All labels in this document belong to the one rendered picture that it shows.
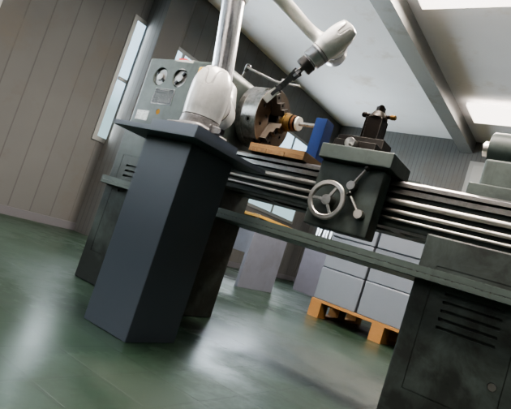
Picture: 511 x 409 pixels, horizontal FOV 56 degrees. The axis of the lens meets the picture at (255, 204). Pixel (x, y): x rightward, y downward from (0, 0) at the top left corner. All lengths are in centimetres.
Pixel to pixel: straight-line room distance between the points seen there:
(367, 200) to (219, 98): 68
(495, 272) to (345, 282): 270
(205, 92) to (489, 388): 138
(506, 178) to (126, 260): 140
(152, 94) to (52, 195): 271
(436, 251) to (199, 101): 101
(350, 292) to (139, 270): 277
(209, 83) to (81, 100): 344
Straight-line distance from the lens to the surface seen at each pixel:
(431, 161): 859
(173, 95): 258
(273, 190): 213
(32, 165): 504
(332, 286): 436
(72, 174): 527
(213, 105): 186
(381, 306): 414
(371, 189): 183
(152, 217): 176
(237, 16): 224
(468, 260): 172
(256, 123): 235
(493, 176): 194
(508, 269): 170
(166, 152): 180
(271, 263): 514
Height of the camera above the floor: 46
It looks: 4 degrees up
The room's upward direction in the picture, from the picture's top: 18 degrees clockwise
